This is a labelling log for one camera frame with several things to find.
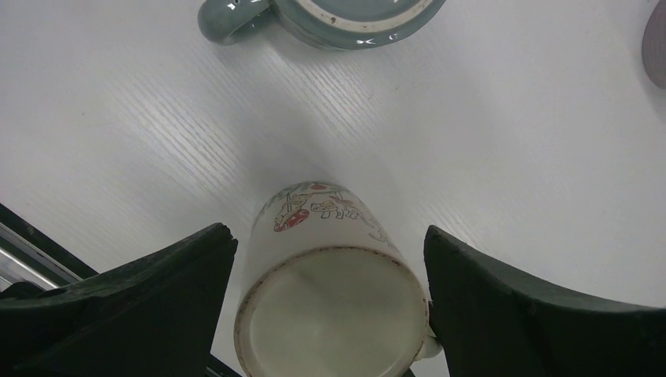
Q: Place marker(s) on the aluminium rail frame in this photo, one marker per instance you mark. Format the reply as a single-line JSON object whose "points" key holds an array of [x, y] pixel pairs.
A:
{"points": [[28, 254]]}

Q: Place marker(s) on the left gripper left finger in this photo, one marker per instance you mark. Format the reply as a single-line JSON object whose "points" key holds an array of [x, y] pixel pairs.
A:
{"points": [[154, 316]]}

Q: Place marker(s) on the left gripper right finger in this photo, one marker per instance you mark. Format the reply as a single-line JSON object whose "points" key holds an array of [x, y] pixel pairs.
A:
{"points": [[493, 319]]}

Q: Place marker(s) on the mauve ribbed mug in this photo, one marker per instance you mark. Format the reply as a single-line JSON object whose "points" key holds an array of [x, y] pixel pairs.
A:
{"points": [[653, 46]]}

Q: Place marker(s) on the cream speckled mug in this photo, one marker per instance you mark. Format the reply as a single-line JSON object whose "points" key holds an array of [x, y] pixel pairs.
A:
{"points": [[325, 292]]}

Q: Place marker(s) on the sage green mug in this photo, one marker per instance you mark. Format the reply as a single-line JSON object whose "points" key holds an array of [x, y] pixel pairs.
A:
{"points": [[339, 25]]}

